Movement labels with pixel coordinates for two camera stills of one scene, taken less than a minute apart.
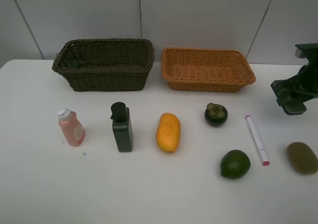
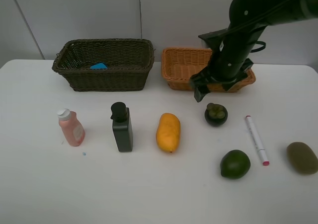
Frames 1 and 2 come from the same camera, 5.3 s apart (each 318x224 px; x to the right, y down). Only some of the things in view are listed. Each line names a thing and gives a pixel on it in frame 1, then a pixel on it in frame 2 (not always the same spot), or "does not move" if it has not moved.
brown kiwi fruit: (302, 157) does not move
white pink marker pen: (262, 152) does not move
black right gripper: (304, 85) -> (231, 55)
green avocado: (235, 164) does not move
